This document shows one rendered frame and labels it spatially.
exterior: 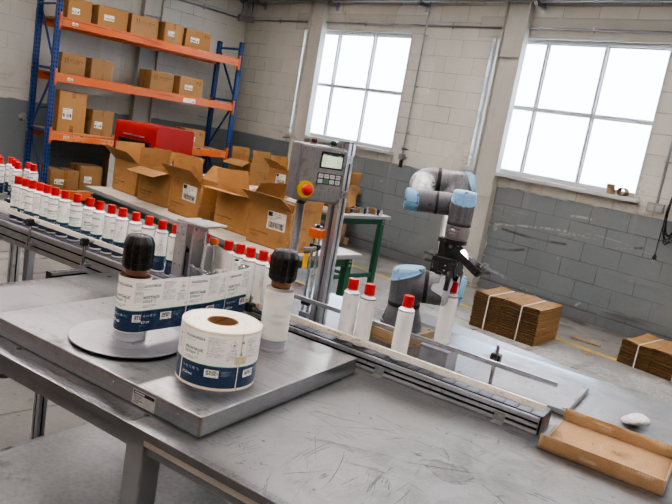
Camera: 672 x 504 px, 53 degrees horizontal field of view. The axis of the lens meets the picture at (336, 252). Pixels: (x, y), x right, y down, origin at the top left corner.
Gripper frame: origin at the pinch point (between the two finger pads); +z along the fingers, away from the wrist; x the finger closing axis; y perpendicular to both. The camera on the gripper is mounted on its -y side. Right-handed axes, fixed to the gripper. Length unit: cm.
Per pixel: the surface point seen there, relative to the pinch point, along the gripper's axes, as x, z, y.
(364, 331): 17.1, 12.9, 18.9
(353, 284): 16.3, -0.3, 26.2
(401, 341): 17.5, 11.9, 5.7
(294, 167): 14, -32, 58
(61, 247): 20, 21, 165
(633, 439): 3, 21, -61
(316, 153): 12, -38, 51
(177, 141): -345, 0, 476
